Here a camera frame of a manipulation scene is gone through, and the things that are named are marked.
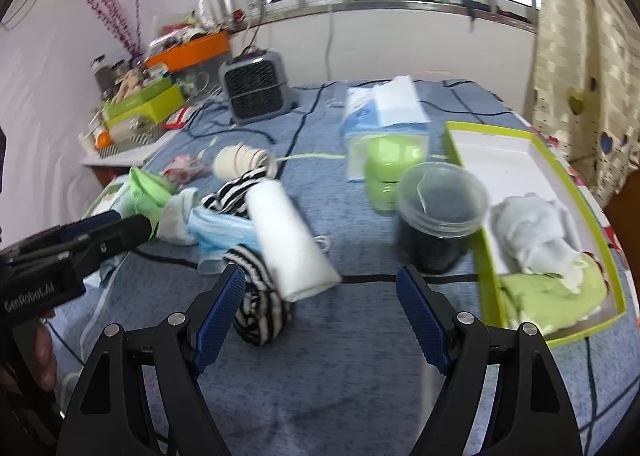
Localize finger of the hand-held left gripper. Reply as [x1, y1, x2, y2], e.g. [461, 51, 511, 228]
[50, 212, 123, 244]
[60, 215, 152, 269]

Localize black cable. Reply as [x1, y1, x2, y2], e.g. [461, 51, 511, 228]
[185, 101, 278, 147]

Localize black white striped sock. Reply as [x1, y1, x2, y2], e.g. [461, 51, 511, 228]
[225, 245, 296, 347]
[200, 168, 273, 217]

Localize blue lined bed sheet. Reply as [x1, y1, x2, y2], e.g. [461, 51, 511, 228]
[50, 78, 640, 456]

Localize green cardboard box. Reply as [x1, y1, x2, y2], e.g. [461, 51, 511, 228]
[444, 121, 627, 349]

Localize light green plastic jar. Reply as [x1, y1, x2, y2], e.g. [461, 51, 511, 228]
[363, 135, 428, 214]

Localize beige plush toy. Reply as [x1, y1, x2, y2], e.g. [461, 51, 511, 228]
[112, 68, 146, 104]

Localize white towel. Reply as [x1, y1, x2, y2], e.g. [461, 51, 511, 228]
[245, 179, 342, 302]

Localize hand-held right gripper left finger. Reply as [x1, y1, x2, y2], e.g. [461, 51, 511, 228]
[56, 263, 247, 456]

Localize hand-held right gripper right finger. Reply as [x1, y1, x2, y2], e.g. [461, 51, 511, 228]
[396, 263, 583, 456]

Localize pink flower branches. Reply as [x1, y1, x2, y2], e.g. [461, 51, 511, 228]
[82, 0, 146, 59]

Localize green padded cloth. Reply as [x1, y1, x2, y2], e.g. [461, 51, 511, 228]
[500, 256, 611, 337]

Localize red white packet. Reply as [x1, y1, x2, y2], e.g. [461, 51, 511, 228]
[165, 106, 201, 131]

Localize grey space heater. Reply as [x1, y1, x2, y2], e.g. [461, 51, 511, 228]
[218, 48, 299, 123]

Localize white socks bundle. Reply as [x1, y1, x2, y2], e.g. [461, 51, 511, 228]
[487, 193, 586, 294]

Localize light green cloth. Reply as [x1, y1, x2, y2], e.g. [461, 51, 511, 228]
[129, 167, 177, 232]

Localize blue face mask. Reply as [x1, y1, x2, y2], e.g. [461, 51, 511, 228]
[187, 207, 261, 262]

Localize white green wipes packet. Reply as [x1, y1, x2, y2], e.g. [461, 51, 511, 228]
[82, 175, 136, 217]

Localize clear plastic bag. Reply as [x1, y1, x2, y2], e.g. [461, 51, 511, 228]
[197, 0, 221, 29]

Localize green lidded box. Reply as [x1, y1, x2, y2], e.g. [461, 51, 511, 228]
[102, 83, 185, 127]

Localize orange storage box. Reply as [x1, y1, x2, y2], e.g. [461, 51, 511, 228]
[145, 31, 232, 73]

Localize beige patterned curtain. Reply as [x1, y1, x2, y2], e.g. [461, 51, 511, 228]
[530, 0, 640, 207]

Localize blue white tissue pack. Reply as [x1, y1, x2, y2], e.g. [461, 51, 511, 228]
[341, 76, 432, 182]

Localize beige sock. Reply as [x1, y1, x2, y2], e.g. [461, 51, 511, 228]
[213, 143, 281, 182]

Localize clear plastic round container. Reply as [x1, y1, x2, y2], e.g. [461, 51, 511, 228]
[395, 162, 490, 274]

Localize pink packet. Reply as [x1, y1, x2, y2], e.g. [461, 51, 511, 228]
[162, 154, 207, 183]

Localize person's left hand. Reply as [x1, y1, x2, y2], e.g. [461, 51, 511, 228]
[35, 321, 58, 392]

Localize grey chevron patterned box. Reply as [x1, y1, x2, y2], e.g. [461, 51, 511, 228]
[95, 123, 173, 159]

